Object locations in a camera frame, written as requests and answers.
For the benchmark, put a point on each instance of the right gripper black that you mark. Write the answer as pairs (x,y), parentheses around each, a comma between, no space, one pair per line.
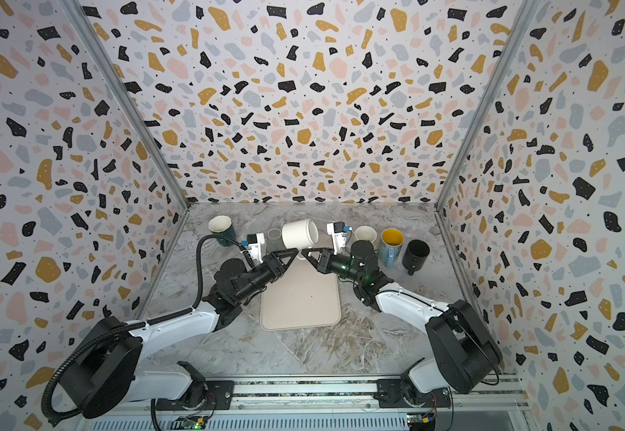
(327,262)

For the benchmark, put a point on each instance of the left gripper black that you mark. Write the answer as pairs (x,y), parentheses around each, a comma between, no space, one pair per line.
(272,266)

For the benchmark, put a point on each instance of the white mug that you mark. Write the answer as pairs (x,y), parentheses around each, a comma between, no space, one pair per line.
(300,234)

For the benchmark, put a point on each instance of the light green mug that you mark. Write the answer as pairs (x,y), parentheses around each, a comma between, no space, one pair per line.
(367,233)

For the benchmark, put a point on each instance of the dark teal mug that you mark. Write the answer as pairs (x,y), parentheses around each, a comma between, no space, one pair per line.
(223,225)

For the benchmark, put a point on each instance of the blue butterfly mug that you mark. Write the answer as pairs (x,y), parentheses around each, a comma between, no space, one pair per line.
(390,246)

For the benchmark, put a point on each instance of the black mug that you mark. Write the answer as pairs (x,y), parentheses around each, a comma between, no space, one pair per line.
(415,256)

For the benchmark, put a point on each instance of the grey mug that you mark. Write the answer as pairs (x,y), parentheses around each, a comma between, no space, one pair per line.
(274,240)

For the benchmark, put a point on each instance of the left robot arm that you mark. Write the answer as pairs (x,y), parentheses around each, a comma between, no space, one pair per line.
(106,368)

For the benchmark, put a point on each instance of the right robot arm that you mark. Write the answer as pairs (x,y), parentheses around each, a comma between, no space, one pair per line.
(463,351)

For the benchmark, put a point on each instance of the beige rectangular tray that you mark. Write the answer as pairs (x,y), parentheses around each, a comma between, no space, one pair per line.
(302,298)

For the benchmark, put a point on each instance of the left corner aluminium profile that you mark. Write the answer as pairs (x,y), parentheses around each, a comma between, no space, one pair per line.
(77,18)

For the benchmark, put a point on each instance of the corner aluminium profile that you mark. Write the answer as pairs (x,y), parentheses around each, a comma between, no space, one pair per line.
(77,18)
(520,24)

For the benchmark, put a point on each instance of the right corner aluminium profile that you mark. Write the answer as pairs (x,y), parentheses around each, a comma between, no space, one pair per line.
(520,24)

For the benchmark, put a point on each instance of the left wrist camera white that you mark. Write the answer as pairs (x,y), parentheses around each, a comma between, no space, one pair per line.
(255,245)

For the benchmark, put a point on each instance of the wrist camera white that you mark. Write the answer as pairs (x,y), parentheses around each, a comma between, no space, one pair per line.
(339,233)
(255,245)

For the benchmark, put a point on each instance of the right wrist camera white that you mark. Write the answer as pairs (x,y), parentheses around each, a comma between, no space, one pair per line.
(339,233)

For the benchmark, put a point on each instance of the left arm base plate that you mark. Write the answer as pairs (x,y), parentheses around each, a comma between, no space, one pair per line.
(210,396)

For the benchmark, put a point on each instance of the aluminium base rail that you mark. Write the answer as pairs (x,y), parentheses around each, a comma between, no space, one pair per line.
(329,402)

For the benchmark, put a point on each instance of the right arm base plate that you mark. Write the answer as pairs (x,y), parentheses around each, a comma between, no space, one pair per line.
(399,393)

